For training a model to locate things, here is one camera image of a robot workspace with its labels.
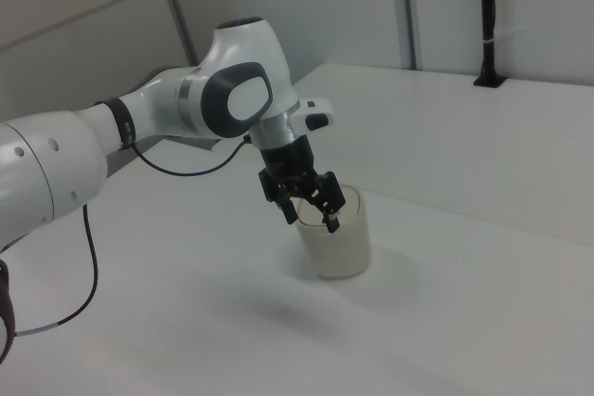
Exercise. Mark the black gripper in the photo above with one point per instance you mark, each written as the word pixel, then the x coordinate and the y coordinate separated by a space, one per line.
pixel 290 159

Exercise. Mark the cream trash can swing lid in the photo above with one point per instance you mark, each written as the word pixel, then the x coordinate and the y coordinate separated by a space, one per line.
pixel 350 203

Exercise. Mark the small white trash can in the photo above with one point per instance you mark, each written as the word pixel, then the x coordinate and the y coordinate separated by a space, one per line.
pixel 339 252

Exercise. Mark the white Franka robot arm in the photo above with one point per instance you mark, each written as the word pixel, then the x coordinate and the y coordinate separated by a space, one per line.
pixel 241 67

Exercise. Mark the black pole on base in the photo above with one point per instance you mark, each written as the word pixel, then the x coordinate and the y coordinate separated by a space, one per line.
pixel 488 20

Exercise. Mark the grey partition post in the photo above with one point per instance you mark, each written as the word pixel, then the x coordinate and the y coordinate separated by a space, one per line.
pixel 178 6
pixel 410 11

